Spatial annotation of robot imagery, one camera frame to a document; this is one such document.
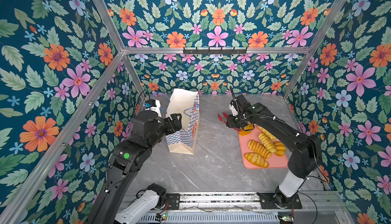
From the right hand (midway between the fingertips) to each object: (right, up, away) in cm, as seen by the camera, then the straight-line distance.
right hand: (229, 122), depth 85 cm
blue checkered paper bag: (-25, +11, +3) cm, 28 cm away
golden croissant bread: (+15, -20, -2) cm, 25 cm away
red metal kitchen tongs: (-3, +2, +3) cm, 5 cm away
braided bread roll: (+10, -1, -28) cm, 30 cm away
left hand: (-25, +6, -24) cm, 35 cm away
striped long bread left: (+18, -15, +3) cm, 24 cm away
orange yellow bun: (+10, -7, +8) cm, 14 cm away
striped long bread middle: (+23, -13, +1) cm, 26 cm away
